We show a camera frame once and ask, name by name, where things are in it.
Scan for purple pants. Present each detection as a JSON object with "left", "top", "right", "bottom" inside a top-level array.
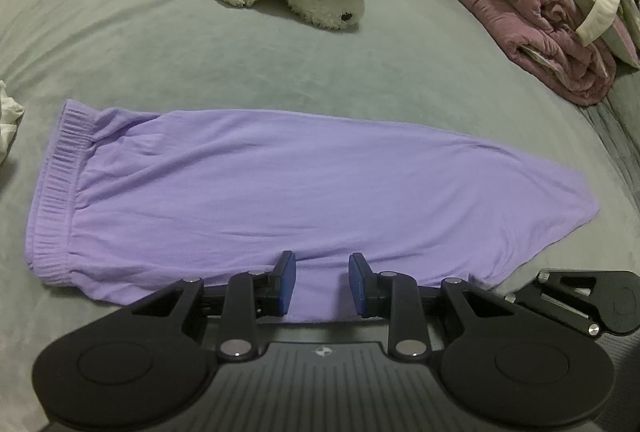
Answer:
[{"left": 25, "top": 101, "right": 599, "bottom": 323}]

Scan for folded white garment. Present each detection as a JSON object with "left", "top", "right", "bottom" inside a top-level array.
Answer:
[{"left": 0, "top": 80, "right": 25, "bottom": 163}]

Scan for grey pillow on pile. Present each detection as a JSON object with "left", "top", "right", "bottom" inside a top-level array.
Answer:
[{"left": 601, "top": 0, "right": 639, "bottom": 70}]

